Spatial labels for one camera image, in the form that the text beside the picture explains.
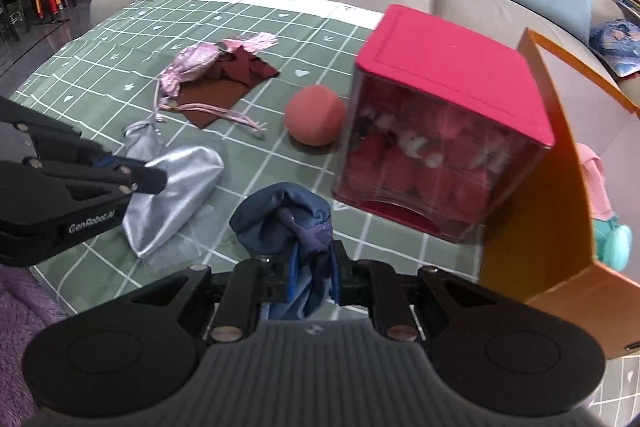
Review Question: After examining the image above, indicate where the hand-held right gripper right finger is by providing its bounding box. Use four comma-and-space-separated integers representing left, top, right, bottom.
327, 241, 506, 343

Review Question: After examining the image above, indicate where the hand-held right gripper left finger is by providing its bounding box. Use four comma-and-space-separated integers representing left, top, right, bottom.
127, 252, 301, 343

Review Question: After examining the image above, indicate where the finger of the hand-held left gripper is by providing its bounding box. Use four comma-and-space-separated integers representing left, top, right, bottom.
0, 162, 163, 220
0, 96, 168, 188

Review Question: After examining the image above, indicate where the dark blue cloth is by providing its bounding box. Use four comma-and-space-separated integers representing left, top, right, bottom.
229, 182, 333, 320

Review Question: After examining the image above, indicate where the silver fabric pouch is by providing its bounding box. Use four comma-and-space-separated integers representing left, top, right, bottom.
122, 119, 226, 258

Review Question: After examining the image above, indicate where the pink satin tassel pouch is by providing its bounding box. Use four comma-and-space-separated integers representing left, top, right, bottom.
152, 33, 278, 140

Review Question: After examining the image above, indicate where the pink foam ball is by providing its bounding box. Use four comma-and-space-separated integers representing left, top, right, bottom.
285, 85, 347, 146

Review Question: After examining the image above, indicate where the maroon cloth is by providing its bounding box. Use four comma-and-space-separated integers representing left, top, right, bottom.
177, 47, 282, 130

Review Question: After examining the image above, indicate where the orange cardboard box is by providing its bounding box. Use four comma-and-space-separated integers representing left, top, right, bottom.
477, 28, 640, 360

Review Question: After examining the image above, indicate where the teal and pink plush doll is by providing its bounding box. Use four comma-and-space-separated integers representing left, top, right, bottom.
575, 142, 633, 270

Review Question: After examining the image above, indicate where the purple shaggy rug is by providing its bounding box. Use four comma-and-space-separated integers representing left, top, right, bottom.
0, 264, 71, 427

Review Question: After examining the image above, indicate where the red box with clear sides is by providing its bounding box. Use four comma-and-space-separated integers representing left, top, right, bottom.
332, 4, 557, 244

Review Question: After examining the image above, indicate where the blue printed pillow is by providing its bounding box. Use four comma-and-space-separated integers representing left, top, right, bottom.
589, 19, 640, 80

